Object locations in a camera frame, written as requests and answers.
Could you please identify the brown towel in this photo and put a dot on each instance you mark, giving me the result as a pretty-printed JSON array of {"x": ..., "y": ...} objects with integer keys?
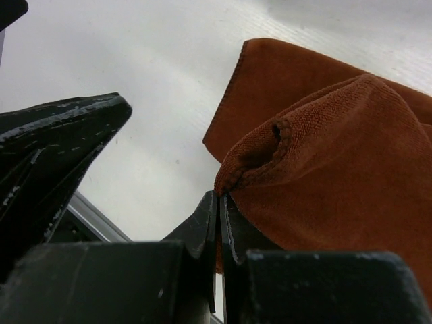
[{"x": 320, "y": 155}]

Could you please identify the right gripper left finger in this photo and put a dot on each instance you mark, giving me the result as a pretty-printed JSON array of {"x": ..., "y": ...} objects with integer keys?
[{"x": 169, "y": 281}]

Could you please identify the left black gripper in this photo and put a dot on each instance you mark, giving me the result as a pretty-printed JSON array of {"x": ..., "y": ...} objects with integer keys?
[{"x": 10, "y": 11}]

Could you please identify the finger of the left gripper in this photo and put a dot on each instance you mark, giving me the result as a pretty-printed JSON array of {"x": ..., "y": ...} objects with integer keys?
[{"x": 45, "y": 152}]

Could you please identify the aluminium rail frame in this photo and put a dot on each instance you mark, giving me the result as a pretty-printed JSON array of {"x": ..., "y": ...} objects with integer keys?
[{"x": 94, "y": 220}]

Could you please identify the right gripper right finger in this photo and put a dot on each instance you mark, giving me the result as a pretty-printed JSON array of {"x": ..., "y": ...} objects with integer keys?
[{"x": 264, "y": 284}]

